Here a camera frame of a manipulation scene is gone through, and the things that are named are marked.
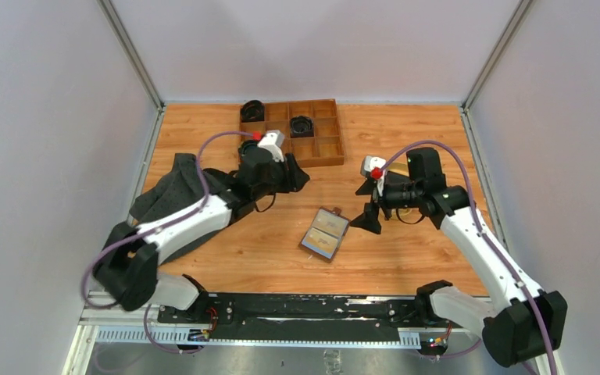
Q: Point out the brown leather card holder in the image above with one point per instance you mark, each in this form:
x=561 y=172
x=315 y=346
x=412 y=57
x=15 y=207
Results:
x=335 y=211

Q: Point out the black-green coiled belt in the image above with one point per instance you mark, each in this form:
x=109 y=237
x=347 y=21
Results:
x=246 y=146

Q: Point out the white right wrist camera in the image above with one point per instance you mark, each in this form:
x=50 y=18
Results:
x=373 y=166

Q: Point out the dark grey dotted cloth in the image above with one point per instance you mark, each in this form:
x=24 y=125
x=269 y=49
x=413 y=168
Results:
x=174 y=191

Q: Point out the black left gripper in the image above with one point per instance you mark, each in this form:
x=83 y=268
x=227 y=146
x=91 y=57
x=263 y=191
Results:
x=293 y=176

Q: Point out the yellow oval card tray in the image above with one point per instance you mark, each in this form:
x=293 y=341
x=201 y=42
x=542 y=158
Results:
x=403 y=215

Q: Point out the black coiled belt top-left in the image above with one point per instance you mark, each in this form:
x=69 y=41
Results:
x=252 y=111

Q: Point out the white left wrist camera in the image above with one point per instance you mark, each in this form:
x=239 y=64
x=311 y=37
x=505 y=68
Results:
x=272 y=141

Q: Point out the wooden compartment tray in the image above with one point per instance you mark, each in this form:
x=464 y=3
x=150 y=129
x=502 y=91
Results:
x=325 y=148

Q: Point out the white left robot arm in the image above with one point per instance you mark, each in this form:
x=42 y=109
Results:
x=129 y=267

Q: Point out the black coiled belt middle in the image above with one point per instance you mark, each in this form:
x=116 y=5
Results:
x=301 y=127

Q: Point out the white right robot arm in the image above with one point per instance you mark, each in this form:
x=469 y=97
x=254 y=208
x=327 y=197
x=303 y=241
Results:
x=522 y=320

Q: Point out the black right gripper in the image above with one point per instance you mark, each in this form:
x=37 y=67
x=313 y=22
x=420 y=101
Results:
x=369 y=219

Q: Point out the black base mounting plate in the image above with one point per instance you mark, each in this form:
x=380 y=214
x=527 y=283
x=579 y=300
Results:
x=288 y=318

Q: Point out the gold VIP card 8841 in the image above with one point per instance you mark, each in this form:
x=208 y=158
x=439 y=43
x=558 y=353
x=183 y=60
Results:
x=320 y=243

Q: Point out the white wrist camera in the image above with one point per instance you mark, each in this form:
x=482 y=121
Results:
x=272 y=141
x=373 y=166

